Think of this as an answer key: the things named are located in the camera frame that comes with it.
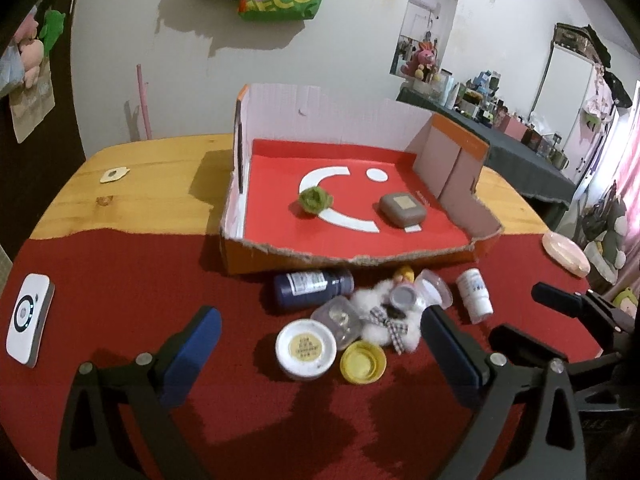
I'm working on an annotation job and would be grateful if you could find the green fuzzy ball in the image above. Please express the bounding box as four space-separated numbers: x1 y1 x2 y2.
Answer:
298 186 332 216

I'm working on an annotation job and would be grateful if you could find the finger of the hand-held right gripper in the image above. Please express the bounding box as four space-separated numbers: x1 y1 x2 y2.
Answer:
531 282 592 319
489 324 623 392

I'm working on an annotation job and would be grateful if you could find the pink rabbit plush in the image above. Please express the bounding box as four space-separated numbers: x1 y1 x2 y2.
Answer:
400 40 441 83

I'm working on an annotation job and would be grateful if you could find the dark blue bottle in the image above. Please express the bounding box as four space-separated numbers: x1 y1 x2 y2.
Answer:
272 268 355 311

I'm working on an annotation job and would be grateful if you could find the red table mat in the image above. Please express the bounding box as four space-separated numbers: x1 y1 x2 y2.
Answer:
0 225 626 480

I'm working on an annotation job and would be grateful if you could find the brown paper bag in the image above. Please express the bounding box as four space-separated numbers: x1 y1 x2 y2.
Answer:
9 60 56 143

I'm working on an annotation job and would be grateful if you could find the dark wooden door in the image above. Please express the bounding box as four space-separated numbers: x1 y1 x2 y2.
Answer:
0 0 83 261

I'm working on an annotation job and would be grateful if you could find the table with dark cloth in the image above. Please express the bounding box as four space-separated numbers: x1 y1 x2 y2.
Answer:
397 85 591 216

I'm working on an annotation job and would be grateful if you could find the white jar yellow label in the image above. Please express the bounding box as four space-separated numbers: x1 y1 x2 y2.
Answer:
275 319 337 382

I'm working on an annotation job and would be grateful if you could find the pink round dish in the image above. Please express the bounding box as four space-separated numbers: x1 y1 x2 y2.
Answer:
542 231 591 277

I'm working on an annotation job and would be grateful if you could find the yellow bottle cap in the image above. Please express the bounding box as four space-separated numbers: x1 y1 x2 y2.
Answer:
340 341 387 385

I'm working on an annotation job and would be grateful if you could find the grey-brown rounded case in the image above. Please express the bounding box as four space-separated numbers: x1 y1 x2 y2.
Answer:
379 192 430 228

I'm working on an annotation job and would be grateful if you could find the white rounded electronic device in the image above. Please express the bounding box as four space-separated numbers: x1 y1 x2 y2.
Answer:
6 273 55 368

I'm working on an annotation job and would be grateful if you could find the pink pig plush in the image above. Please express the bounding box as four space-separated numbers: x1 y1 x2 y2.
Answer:
12 5 45 88

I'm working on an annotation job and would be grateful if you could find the row of cosmetics and boxes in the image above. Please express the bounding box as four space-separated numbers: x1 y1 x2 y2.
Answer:
440 67 571 171

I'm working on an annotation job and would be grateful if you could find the clear round plastic container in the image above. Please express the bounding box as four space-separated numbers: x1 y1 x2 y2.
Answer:
415 269 453 311

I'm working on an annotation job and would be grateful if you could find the green plush toy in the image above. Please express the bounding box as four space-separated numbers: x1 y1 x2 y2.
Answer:
39 8 67 53

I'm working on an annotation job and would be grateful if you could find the clear plastic bag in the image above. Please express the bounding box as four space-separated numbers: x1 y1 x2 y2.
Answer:
0 45 26 97

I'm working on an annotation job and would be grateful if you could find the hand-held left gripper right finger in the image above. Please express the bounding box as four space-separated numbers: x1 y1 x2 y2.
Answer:
420 305 584 480

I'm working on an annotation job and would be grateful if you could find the orange cardboard box red inside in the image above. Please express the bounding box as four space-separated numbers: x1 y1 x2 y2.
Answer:
218 83 503 276

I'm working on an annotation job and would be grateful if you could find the white fluffy plush plaid bow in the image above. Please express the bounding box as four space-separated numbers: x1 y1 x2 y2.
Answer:
350 280 426 356

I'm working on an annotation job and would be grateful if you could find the white pill bottle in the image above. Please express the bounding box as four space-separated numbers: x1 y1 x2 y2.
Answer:
456 268 493 324

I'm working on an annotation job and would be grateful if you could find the white wardrobe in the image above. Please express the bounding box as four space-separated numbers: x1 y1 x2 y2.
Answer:
530 42 603 183

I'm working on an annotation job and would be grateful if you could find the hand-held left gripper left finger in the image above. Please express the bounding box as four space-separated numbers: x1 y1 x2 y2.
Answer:
57 305 223 480

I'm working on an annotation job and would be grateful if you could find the green and white plush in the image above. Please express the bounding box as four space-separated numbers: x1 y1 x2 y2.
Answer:
582 195 628 281

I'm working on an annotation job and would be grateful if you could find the small silver-lid jar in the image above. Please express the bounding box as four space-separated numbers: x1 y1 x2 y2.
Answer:
389 284 418 311

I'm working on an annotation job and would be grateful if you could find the clear square plastic container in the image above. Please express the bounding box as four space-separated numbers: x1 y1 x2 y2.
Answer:
310 296 363 351

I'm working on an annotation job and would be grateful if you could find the wall mirror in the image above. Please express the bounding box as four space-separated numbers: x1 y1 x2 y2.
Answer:
390 0 465 83

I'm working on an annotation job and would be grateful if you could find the pink stick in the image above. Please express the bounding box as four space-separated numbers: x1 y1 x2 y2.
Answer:
136 64 153 141

